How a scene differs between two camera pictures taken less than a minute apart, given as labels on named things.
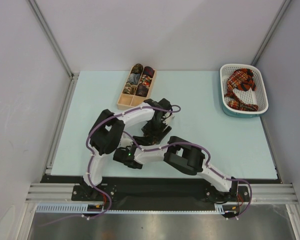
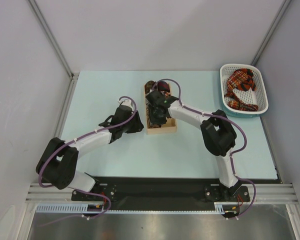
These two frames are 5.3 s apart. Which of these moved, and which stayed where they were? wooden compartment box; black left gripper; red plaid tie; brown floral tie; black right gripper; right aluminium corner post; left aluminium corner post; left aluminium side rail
Moved: black right gripper; brown floral tie; black left gripper; wooden compartment box
Stayed: red plaid tie; right aluminium corner post; left aluminium side rail; left aluminium corner post
